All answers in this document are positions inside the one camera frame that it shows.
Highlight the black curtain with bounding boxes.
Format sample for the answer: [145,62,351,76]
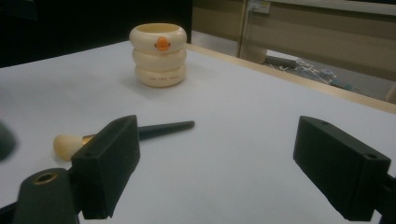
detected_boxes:
[0,0,193,69]

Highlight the white wall socket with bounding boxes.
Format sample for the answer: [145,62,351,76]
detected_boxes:
[247,0,272,15]

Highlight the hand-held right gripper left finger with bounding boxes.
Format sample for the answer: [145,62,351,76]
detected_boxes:
[70,114,141,220]

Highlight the black-handled makeup brush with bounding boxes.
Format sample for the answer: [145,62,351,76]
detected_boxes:
[52,120,196,162]

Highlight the tangle of white cables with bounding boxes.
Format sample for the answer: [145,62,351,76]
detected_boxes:
[268,57,354,91]

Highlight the beige cabinet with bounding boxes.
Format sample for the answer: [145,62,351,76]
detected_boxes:
[191,0,396,82]

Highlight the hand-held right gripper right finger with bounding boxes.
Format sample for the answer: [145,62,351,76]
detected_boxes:
[292,115,392,222]

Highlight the cream ringed duck cup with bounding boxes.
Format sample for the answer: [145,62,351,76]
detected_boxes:
[129,22,188,89]

